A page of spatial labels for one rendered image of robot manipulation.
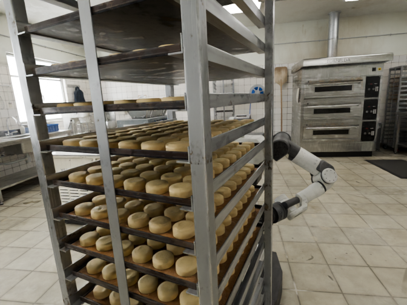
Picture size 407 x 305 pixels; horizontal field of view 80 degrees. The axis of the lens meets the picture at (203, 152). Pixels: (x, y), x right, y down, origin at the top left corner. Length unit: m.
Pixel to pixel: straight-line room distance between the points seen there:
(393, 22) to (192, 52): 7.06
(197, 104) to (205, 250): 0.26
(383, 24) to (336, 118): 2.55
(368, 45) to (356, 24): 0.55
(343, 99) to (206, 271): 5.45
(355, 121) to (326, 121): 0.56
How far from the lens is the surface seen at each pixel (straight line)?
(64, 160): 2.98
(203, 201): 0.43
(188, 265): 0.59
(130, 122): 2.40
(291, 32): 6.69
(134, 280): 0.74
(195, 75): 0.40
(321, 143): 5.76
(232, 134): 0.62
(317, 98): 5.63
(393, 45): 7.32
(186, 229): 0.53
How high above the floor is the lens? 1.32
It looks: 12 degrees down
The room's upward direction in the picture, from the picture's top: 3 degrees counter-clockwise
